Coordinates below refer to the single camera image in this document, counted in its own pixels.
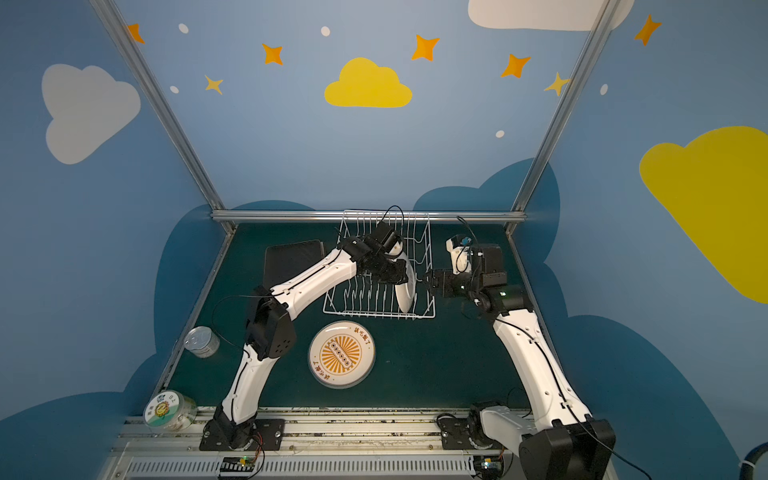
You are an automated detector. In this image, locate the white round plate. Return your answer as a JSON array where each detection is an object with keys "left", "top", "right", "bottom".
[
  {"left": 395, "top": 251, "right": 416, "bottom": 313},
  {"left": 308, "top": 321, "right": 376, "bottom": 389}
]

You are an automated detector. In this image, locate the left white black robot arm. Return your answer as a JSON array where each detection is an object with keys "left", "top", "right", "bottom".
[{"left": 200, "top": 221, "right": 416, "bottom": 451}]

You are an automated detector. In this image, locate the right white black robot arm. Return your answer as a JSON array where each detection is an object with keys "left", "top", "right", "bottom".
[{"left": 426, "top": 235, "right": 616, "bottom": 479}]

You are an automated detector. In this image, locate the right small circuit board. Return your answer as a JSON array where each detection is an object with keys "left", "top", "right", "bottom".
[{"left": 472, "top": 456, "right": 505, "bottom": 480}]

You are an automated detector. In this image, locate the small circuit board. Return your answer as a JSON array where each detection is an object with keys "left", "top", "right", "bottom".
[
  {"left": 472, "top": 456, "right": 505, "bottom": 480},
  {"left": 218, "top": 456, "right": 258, "bottom": 479}
]

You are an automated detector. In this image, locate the left small circuit board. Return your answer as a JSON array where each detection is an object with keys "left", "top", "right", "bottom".
[{"left": 218, "top": 456, "right": 258, "bottom": 479}]

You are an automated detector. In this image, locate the round clear lidded container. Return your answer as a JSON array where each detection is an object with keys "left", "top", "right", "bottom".
[{"left": 143, "top": 390, "right": 197, "bottom": 432}]

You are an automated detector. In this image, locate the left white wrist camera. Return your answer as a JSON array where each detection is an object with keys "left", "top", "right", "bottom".
[{"left": 387, "top": 235, "right": 404, "bottom": 259}]

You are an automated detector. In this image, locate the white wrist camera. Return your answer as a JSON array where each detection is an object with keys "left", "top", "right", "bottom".
[
  {"left": 445, "top": 235, "right": 473, "bottom": 275},
  {"left": 387, "top": 235, "right": 404, "bottom": 259}
]

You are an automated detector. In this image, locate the white wire dish rack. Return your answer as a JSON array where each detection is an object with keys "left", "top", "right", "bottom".
[{"left": 323, "top": 208, "right": 436, "bottom": 320}]

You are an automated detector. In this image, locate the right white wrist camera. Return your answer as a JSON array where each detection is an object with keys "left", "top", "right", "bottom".
[{"left": 445, "top": 235, "right": 473, "bottom": 275}]

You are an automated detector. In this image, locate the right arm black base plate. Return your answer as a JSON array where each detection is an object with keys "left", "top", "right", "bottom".
[{"left": 435, "top": 416, "right": 522, "bottom": 452}]

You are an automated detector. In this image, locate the aluminium rail base frame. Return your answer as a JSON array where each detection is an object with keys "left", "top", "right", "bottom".
[{"left": 99, "top": 407, "right": 524, "bottom": 479}]

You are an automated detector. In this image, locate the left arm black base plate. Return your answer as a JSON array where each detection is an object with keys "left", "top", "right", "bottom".
[{"left": 198, "top": 419, "right": 285, "bottom": 452}]

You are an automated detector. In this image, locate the black corrugated hose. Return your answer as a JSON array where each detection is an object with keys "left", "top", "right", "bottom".
[{"left": 739, "top": 441, "right": 768, "bottom": 480}]

